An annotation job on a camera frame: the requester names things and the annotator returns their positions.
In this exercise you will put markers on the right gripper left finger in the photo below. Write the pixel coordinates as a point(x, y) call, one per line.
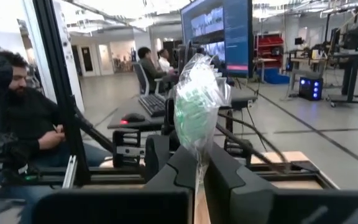
point(172, 177)

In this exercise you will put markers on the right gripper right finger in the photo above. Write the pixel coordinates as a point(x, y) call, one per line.
point(228, 180)

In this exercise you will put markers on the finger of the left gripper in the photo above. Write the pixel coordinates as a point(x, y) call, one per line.
point(157, 155)

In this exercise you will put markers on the green white toothbrush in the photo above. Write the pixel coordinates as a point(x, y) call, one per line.
point(194, 118)

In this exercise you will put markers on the black computer mouse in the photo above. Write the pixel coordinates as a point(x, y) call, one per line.
point(133, 118)

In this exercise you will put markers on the grey office desk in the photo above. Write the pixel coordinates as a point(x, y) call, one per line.
point(120, 107)

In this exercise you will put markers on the black keyboard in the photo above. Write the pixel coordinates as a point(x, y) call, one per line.
point(152, 105)

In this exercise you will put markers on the grey office chair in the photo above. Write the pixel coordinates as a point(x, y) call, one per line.
point(140, 77)

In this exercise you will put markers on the person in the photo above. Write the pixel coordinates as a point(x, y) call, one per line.
point(30, 118)
point(149, 68)
point(165, 62)

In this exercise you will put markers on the blue storage bin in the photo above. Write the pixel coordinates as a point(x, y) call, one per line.
point(277, 77)

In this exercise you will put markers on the computer tower blue lights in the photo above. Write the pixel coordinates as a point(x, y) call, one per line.
point(311, 88)

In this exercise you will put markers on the large blue-screen monitor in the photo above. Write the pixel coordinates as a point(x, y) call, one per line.
point(238, 37)

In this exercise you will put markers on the red storage shelf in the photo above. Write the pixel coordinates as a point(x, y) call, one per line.
point(269, 42)

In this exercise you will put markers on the black standing desk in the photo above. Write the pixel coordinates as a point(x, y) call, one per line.
point(351, 77)

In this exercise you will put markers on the silver angle bracket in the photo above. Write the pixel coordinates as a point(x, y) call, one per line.
point(69, 171)

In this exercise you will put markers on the black aluminium rig frame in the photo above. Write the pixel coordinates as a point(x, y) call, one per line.
point(57, 77)

